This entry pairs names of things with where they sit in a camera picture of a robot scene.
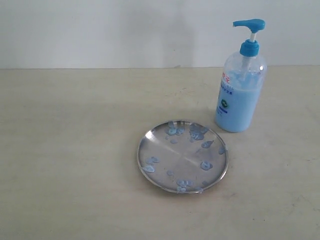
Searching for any blue pump soap bottle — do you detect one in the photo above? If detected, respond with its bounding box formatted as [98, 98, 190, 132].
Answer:
[214, 18, 268, 133]

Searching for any round steel plate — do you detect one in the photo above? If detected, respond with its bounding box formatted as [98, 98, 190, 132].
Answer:
[136, 120, 229, 194]

